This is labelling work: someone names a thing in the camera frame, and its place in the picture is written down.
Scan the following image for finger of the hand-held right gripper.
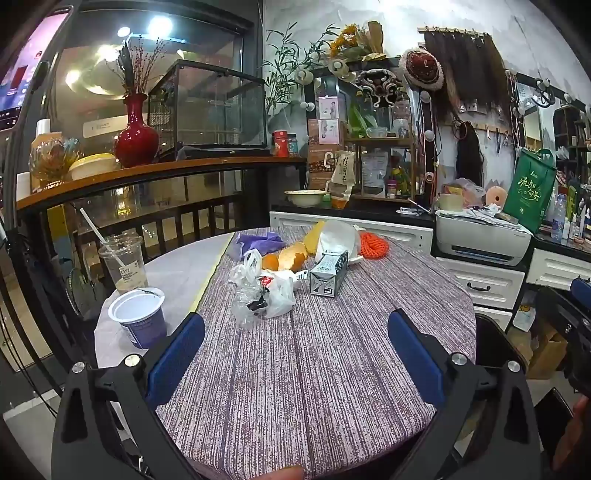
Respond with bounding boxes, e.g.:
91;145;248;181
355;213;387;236
569;275;591;303
536;285;591;342

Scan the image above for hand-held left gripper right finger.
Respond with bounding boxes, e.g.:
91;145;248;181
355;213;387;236
387;308;541;480

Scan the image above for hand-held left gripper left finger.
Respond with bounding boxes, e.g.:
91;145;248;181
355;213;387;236
51;311;206;480

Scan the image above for clear plastic bag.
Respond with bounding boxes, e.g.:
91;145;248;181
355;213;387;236
228;249;297;330

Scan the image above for grey milk carton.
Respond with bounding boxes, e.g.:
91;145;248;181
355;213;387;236
308;250;350;299

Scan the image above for orange foam fruit net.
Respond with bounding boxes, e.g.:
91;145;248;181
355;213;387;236
359;231;391;260

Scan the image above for purple plastic wrapper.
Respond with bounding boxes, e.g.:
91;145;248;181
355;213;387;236
230;231;287;259

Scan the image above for white face mask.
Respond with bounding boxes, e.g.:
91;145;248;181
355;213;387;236
315;219;366;266

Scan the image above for yellow corn toy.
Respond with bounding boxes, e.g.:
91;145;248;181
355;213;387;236
303;220;327;257

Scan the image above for person's right forearm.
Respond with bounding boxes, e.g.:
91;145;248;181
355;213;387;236
551;394;591;469

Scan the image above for white desk drawer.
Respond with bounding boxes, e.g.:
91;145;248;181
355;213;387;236
525;235;591;292

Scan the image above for cardboard box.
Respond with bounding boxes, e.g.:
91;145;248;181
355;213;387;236
522;318;568;380

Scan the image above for white bag with cartoon print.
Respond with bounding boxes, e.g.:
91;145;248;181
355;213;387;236
512;300;537;333

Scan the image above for purple yogurt cup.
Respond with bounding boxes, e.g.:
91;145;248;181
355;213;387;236
108;287;168;350

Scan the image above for row of cosmetic bottles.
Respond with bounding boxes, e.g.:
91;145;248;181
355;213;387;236
566;180;591;252

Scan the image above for clear water bottle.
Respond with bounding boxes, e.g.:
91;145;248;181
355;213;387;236
550;194;568;243

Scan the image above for white drawer unit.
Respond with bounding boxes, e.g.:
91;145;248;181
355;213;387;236
436;256;527;333

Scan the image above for clear plastic cup with straw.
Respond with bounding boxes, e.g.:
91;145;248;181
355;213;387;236
79;208;147;296

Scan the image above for white printer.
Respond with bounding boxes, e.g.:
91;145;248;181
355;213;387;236
435;210;536;267

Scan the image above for green tote bag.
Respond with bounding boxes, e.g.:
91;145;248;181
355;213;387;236
502;148;558;234

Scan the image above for pile of papers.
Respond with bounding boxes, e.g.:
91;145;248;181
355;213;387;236
436;203;522;227

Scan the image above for white dish with brush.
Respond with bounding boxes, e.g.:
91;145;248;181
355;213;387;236
397;198;435;217

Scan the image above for dark wooden railing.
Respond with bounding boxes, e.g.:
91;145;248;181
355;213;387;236
46;194;273;278

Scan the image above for pink plastic bag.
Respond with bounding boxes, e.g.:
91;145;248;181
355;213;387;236
455;178;487;208

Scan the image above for black hanging ponytail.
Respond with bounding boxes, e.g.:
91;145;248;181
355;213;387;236
455;121;485;188

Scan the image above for cluster of small bottles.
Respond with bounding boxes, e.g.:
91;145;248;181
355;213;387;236
390;159;411;197

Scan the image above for white cabinet with black top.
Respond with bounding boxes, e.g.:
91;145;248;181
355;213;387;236
269;203;435;259

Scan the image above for brown and white pouch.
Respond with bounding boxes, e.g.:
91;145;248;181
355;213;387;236
361;152;389;197

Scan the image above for wooden counter ledge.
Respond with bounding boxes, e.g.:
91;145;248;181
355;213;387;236
16;156;308;213

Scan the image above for cream enamel bowl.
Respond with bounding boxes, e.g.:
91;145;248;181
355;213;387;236
284;189;331;208

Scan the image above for beige printed paper bag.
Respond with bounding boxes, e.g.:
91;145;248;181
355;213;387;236
330;150;356;199

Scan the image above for yellow round container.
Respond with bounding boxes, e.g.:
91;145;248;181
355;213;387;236
68;153;120;181

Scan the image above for brown printed carton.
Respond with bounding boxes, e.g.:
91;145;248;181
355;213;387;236
307;144;340;191

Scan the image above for red ceramic vase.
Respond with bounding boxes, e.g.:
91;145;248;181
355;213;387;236
114;93;160;169

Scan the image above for wooden shelf rack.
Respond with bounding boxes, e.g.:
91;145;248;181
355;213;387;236
344;134;419;201

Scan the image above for amber glass ornament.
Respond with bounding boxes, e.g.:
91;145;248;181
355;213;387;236
28;136;84;190

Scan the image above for green leaf packet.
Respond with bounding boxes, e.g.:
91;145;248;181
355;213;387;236
347;104;377;137

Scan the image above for row of hanging hair wefts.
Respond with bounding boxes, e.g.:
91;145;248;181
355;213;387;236
418;27;509;125

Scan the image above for ornate black white headdress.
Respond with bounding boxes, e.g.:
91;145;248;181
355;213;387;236
355;69;409;109

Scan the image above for red embroidered fur hat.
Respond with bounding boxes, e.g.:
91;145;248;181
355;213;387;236
399;46;445;88

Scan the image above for dried branches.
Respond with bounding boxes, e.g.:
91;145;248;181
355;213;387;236
108;37;169;97

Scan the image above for green bamboo leaf branches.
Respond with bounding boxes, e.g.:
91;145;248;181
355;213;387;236
263;23;340;112

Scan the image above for sunflower bouquet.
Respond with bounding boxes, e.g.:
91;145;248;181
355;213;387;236
329;21;386;63

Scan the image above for dark wall shelf unit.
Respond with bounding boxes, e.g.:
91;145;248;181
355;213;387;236
551;105;591;185

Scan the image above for glass terrarium with black frame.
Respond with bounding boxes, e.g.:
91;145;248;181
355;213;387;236
148;59;269;160

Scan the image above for wall display screen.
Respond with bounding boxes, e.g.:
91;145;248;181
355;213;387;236
0;7;75;132

